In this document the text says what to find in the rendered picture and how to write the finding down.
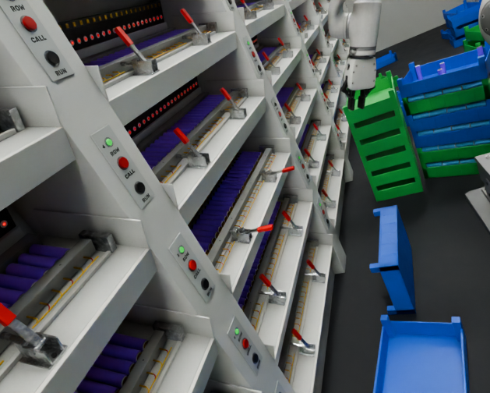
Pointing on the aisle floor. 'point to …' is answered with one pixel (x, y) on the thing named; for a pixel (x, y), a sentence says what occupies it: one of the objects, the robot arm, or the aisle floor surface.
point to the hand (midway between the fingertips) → (356, 103)
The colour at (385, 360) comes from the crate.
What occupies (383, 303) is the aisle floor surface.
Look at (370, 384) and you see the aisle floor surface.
